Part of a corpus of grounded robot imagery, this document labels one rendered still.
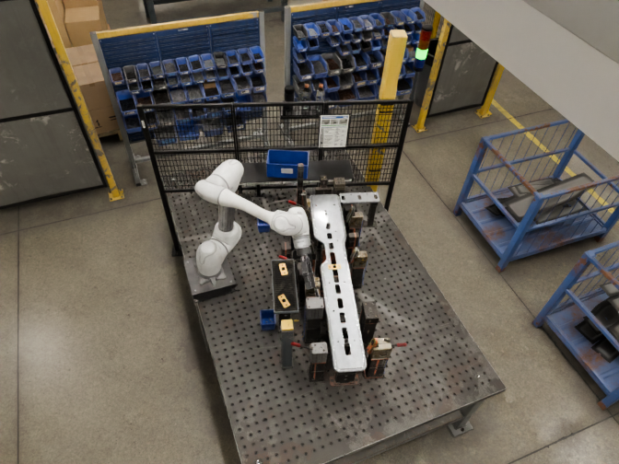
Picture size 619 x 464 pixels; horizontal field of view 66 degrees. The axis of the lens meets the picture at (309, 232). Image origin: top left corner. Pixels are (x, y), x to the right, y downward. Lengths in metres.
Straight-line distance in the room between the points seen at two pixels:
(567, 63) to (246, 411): 2.69
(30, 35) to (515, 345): 4.39
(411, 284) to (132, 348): 2.19
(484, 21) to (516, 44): 0.05
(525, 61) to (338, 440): 2.60
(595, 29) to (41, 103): 4.33
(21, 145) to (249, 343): 2.72
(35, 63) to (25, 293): 1.86
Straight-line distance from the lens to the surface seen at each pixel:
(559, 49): 0.47
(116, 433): 3.83
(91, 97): 5.55
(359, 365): 2.75
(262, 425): 2.92
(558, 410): 4.20
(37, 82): 4.45
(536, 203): 4.09
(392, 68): 3.44
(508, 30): 0.52
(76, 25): 6.73
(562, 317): 4.44
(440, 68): 5.64
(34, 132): 4.71
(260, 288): 3.35
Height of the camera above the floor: 3.46
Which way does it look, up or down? 49 degrees down
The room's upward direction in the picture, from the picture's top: 3 degrees clockwise
